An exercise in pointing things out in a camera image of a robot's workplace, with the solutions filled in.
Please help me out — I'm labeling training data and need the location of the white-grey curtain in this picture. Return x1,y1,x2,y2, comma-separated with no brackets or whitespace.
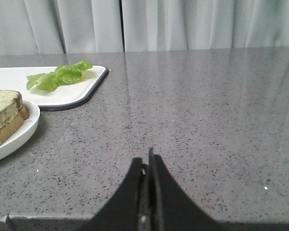
0,0,289,55

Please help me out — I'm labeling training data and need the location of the green lettuce leaf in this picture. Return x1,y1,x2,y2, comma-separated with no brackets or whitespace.
26,60,93,92

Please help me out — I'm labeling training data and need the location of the white cutting board grey rim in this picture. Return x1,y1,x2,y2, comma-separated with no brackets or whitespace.
0,65,108,111

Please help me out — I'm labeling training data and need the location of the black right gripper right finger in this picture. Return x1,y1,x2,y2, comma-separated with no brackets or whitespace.
148,148,226,231

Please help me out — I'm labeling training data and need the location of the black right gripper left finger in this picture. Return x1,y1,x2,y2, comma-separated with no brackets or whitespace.
81,158,149,231

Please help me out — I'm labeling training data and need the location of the bread slice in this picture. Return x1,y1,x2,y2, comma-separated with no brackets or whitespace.
0,90,23,129
0,106,29,145

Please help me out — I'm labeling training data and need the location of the white round plate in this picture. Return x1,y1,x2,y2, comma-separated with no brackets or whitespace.
0,100,40,160

